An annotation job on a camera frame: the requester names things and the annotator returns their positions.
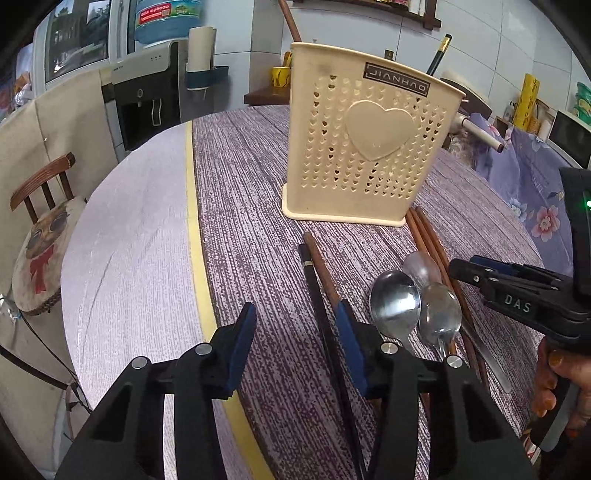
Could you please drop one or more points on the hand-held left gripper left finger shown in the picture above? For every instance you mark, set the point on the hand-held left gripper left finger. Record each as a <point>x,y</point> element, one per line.
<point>240,341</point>

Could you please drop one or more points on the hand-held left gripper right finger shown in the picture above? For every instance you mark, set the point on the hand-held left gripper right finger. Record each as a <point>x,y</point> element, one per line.
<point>351,341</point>

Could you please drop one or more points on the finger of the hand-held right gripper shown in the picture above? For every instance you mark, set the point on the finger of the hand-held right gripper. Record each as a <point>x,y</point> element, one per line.
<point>517,302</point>
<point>485,264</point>

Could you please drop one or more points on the black chopstick with gold band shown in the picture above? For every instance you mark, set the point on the black chopstick with gold band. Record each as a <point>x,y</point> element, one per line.
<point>318,295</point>
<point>438,55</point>

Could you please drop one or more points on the large steel spoon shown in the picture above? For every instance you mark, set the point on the large steel spoon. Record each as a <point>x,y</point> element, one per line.
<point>395,304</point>

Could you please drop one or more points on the brown wooden chopstick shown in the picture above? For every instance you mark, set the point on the brown wooden chopstick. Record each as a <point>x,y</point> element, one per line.
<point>318,263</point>
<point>422,240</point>
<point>429,233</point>

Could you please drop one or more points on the cream plastic utensil holder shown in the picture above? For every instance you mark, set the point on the cream plastic utensil holder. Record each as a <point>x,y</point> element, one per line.
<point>323,138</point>

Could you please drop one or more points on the person's right hand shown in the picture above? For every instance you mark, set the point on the person's right hand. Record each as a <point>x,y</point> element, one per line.
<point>547,383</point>

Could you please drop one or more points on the purple floral blanket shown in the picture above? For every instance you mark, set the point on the purple floral blanket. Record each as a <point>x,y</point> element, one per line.
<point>521,184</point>

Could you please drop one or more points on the microwave oven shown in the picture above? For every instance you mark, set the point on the microwave oven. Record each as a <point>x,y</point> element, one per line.
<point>570,136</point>

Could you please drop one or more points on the stack of green packages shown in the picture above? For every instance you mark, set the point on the stack of green packages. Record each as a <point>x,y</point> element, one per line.
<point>582,99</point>

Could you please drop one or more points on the white rolling pin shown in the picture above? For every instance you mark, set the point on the white rolling pin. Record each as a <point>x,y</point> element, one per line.
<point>480,134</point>

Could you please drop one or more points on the yellow package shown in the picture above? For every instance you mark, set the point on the yellow package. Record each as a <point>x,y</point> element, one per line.
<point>526,101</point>

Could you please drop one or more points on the printed round seat cushion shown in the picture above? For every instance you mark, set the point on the printed round seat cushion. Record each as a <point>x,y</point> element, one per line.
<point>41,258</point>

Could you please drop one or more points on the wooden side table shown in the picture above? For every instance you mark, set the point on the wooden side table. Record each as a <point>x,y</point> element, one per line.
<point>268,96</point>

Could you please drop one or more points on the wooden chair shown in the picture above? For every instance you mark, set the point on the wooden chair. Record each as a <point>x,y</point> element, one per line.
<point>41,177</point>

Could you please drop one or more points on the teal roll holder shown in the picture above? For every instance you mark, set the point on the teal roll holder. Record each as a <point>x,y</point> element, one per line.
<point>207,77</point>

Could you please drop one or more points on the yellow cup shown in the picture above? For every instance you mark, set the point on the yellow cup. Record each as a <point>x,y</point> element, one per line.
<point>280,76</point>

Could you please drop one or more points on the water dispenser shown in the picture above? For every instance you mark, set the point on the water dispenser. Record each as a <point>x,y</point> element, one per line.
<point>138,92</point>

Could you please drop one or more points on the beige fabric cover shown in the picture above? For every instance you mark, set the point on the beige fabric cover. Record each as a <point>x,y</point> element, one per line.
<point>69,124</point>

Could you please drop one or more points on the brown wooden pole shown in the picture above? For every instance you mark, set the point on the brown wooden pole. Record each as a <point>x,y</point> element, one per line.
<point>290,21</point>

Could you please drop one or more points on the blue water bottle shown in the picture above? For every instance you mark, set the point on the blue water bottle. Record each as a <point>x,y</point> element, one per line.
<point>166,18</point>

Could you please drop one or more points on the window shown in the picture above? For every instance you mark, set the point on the window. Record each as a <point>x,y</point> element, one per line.
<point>78,32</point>

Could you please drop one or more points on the wooden wall shelf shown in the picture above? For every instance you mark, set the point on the wooden wall shelf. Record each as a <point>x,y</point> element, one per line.
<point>415,14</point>

